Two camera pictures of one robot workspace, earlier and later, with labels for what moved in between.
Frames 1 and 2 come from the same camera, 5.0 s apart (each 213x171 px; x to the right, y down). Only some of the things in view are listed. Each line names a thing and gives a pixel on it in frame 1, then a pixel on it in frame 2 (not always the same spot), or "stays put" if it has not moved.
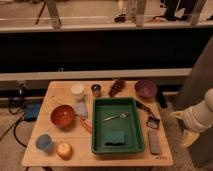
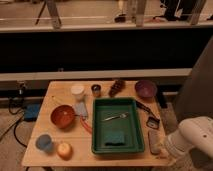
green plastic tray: [116, 126] stays put
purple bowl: [145, 89] stays put
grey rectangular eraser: [154, 141] stays put
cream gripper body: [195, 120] to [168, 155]
